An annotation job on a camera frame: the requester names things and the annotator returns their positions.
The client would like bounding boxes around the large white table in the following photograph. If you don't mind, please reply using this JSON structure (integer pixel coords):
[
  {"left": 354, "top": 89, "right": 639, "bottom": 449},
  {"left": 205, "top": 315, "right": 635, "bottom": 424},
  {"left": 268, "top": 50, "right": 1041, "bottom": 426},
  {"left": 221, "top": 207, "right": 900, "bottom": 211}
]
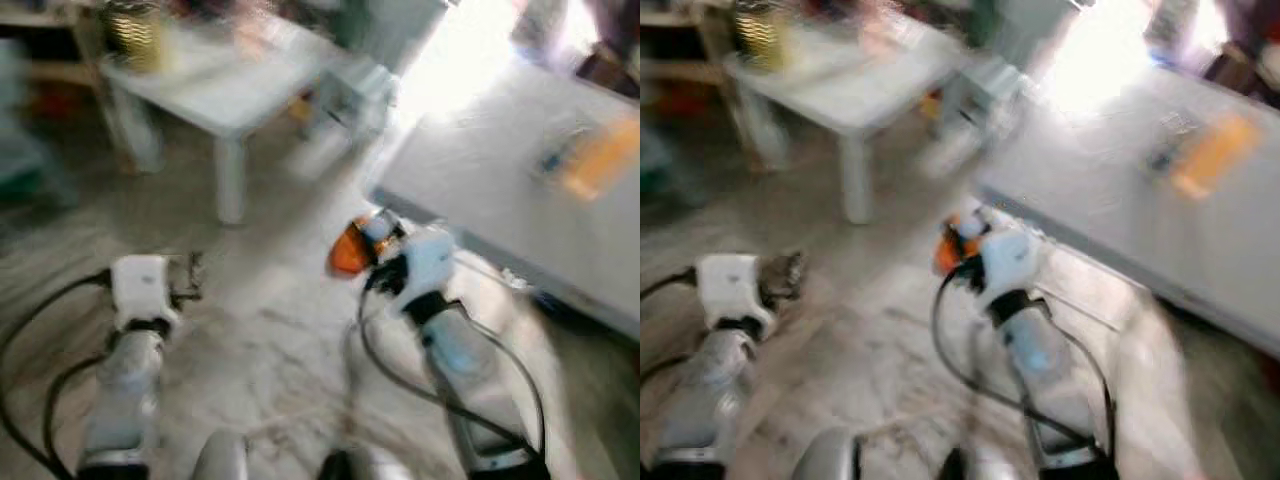
[
  {"left": 370, "top": 55, "right": 641, "bottom": 341},
  {"left": 975, "top": 55, "right": 1280, "bottom": 361}
]

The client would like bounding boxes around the grey robot left leg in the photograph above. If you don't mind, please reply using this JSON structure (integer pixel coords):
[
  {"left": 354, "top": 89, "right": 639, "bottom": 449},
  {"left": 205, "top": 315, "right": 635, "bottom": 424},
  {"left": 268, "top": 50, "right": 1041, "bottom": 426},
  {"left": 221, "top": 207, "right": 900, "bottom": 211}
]
[
  {"left": 790, "top": 428, "right": 863, "bottom": 480},
  {"left": 190, "top": 430, "right": 251, "bottom": 480}
]

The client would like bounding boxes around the grey robot leg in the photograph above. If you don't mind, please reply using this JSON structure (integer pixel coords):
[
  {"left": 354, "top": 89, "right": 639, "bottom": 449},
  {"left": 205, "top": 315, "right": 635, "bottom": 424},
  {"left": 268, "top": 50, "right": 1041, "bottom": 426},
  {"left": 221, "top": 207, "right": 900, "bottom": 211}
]
[
  {"left": 190, "top": 430, "right": 251, "bottom": 480},
  {"left": 790, "top": 428, "right": 863, "bottom": 480},
  {"left": 940, "top": 445, "right": 1011, "bottom": 480},
  {"left": 318, "top": 445, "right": 411, "bottom": 480}
]

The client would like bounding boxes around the grey robot right leg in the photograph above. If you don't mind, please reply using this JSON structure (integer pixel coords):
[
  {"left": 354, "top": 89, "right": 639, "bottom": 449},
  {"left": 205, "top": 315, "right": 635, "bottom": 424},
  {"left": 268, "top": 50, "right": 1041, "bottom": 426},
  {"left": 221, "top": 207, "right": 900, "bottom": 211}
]
[
  {"left": 940, "top": 445, "right": 1011, "bottom": 480},
  {"left": 318, "top": 445, "right": 411, "bottom": 480}
]

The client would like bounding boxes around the small white plastic table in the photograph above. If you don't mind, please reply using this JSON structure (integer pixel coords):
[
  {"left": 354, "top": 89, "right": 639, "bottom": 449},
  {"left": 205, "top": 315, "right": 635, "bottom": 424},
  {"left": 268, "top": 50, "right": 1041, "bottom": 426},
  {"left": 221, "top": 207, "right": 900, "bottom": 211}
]
[
  {"left": 725, "top": 20, "right": 966, "bottom": 226},
  {"left": 100, "top": 15, "right": 336, "bottom": 226}
]

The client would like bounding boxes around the orange flat packet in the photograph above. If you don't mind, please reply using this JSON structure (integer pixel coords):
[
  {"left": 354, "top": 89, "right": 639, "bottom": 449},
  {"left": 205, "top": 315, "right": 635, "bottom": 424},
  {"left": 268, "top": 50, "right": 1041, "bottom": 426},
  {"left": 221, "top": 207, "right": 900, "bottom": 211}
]
[
  {"left": 1170, "top": 112, "right": 1263, "bottom": 201},
  {"left": 560, "top": 115, "right": 641, "bottom": 201}
]

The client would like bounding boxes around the yellow wicker basket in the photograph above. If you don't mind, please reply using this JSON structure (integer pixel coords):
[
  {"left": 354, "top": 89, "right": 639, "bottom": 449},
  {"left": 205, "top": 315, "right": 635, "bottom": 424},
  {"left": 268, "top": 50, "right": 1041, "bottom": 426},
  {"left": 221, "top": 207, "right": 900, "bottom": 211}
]
[
  {"left": 735, "top": 0, "right": 791, "bottom": 73},
  {"left": 105, "top": 0, "right": 166, "bottom": 73}
]

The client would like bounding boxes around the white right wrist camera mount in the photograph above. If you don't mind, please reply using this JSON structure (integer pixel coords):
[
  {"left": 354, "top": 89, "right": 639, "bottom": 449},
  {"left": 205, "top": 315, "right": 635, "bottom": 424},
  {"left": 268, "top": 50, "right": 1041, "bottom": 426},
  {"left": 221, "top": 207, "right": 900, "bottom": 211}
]
[
  {"left": 975, "top": 225, "right": 1046, "bottom": 311},
  {"left": 385, "top": 225, "right": 459, "bottom": 316}
]

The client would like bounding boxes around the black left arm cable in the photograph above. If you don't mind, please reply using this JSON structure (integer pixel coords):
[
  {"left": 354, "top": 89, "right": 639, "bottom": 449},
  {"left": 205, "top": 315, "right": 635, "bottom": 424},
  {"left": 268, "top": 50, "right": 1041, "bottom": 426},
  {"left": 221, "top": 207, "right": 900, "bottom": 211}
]
[
  {"left": 0, "top": 270, "right": 116, "bottom": 480},
  {"left": 640, "top": 265, "right": 701, "bottom": 386}
]

